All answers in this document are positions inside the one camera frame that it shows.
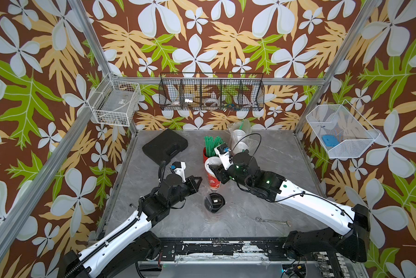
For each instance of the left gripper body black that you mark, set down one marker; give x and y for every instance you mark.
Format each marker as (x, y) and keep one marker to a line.
(182, 193)

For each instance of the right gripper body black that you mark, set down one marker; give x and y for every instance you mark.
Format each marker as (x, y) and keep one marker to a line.
(233, 175)

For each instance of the red cup white lid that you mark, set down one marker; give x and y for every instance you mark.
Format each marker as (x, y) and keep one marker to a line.
(240, 147)
(214, 183)
(237, 135)

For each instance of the red cup white lid front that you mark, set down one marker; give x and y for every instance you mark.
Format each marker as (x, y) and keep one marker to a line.
(240, 147)

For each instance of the clear plastic carrier bag front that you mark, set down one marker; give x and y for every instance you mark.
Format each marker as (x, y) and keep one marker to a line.
(251, 140)

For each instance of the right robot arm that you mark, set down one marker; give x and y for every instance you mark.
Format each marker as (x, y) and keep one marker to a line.
(347, 228)

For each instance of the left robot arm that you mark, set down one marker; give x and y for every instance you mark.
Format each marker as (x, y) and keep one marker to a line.
(152, 208)

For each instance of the red plastic straw cup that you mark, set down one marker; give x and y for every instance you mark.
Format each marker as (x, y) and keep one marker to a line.
(205, 157)

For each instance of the black plastic tool case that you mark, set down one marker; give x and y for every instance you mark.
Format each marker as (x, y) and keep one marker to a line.
(165, 146)

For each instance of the green wrapped straws bundle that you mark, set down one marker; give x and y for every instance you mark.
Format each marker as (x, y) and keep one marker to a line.
(211, 143)

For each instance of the metal wrench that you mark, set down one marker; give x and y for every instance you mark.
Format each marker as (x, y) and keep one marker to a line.
(287, 222)

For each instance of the blue object in basket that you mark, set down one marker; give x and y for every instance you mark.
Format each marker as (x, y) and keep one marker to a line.
(330, 141)

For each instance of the white mesh basket right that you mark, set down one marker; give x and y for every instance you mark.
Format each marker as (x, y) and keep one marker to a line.
(355, 133)

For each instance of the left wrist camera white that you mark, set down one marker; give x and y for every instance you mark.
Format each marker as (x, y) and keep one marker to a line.
(178, 168)

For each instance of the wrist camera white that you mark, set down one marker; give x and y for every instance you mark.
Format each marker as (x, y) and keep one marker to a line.
(224, 153)
(178, 168)

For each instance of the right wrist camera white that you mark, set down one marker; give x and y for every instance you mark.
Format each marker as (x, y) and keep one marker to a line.
(224, 153)

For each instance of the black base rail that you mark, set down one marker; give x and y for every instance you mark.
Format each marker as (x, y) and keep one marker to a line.
(175, 249)

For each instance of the black wire basket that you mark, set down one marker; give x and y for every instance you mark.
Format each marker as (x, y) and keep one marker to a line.
(211, 91)

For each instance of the white wire basket left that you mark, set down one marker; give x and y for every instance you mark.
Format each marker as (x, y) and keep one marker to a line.
(114, 101)

